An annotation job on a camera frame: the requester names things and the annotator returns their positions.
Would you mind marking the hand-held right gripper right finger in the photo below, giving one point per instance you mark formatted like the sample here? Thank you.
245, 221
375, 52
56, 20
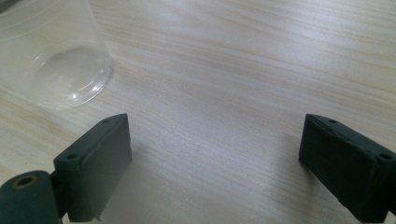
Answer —
348, 174

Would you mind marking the clear plastic cup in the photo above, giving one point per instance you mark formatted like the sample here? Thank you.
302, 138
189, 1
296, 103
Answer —
59, 59

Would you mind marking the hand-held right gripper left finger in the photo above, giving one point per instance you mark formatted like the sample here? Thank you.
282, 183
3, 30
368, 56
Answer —
99, 168

